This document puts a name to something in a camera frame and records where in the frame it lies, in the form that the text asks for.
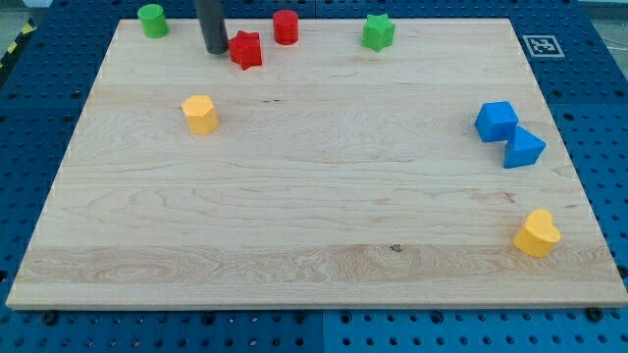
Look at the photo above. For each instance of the green star block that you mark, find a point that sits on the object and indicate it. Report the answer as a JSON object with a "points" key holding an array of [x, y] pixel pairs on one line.
{"points": [[378, 32]]}

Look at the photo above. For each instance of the black bolt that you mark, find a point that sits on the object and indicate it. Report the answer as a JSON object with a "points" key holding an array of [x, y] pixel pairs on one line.
{"points": [[49, 318], [594, 314]]}

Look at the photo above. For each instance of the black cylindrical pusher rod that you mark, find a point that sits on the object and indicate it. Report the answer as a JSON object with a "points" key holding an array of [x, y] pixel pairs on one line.
{"points": [[212, 23]]}

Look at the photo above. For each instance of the red star block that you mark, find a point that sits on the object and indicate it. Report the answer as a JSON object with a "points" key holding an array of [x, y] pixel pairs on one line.
{"points": [[245, 49]]}

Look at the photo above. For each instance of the yellow heart block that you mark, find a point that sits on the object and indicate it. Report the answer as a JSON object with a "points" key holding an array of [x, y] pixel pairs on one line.
{"points": [[537, 235]]}

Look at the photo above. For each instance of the blue triangle block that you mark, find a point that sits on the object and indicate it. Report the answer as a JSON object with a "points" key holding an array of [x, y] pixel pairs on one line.
{"points": [[522, 149]]}

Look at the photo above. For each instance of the wooden board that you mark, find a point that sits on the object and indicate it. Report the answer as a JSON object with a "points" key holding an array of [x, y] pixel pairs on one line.
{"points": [[338, 177]]}

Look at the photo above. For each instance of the blue cube block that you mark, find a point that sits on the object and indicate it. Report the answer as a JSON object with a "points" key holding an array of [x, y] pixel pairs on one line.
{"points": [[496, 121]]}

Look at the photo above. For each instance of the yellow hexagon block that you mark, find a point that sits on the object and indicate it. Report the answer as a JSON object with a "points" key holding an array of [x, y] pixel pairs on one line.
{"points": [[200, 114]]}

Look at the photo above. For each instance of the green cylinder block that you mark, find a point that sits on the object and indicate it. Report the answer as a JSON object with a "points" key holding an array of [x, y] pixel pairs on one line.
{"points": [[153, 20]]}

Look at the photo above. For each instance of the red cylinder block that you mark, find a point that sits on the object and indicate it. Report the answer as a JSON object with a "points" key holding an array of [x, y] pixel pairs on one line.
{"points": [[285, 25]]}

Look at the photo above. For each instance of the black bolt left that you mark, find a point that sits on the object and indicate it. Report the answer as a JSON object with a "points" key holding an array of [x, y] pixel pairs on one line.
{"points": [[49, 318]]}

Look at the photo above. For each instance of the black bolt right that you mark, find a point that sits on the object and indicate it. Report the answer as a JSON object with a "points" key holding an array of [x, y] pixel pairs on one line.
{"points": [[594, 314]]}

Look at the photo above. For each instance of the black white fiducial tag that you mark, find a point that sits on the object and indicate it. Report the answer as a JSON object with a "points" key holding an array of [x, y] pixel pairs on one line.
{"points": [[543, 46]]}

